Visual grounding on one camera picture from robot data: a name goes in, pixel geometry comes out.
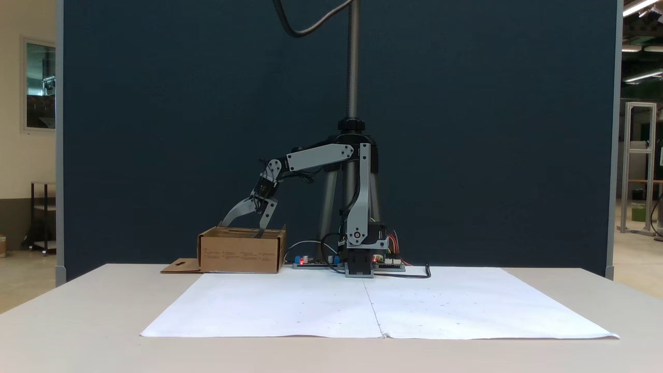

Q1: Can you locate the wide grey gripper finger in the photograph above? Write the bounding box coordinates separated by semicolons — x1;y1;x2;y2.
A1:
221;196;258;228

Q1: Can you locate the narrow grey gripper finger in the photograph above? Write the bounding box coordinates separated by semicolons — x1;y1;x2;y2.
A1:
253;198;278;239

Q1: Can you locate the brown cardboard box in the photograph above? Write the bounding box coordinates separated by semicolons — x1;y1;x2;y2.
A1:
160;224;287;275

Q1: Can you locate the blue circuit board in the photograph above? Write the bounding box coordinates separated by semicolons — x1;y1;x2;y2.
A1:
292;254;343;270

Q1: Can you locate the dark blue partition panel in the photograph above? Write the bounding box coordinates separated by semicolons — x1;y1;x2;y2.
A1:
55;0;623;283

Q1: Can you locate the black and grey tripod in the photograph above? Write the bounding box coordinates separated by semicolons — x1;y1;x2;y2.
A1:
315;0;384;261

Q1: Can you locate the dark shelf cart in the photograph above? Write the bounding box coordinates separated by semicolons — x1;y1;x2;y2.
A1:
22;181;56;256

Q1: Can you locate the black gripper motor cable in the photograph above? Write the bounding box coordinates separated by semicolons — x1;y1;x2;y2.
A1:
281;170;316;185

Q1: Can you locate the black base motor cable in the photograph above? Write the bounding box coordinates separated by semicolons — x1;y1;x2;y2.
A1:
320;233;347;274

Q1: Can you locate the black elbow motor cable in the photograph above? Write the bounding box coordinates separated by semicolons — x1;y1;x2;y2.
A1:
339;175;362;245

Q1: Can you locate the circuit board with coloured wires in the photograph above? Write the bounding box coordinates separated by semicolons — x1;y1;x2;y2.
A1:
373;253;407;272

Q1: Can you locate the grey camera cable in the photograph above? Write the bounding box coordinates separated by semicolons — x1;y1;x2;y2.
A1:
272;0;354;39

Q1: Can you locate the framed wall window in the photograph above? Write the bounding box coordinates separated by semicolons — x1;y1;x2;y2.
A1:
21;36;56;133

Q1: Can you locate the aluminium frame rack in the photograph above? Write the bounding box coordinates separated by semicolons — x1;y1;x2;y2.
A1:
621;102;659;237

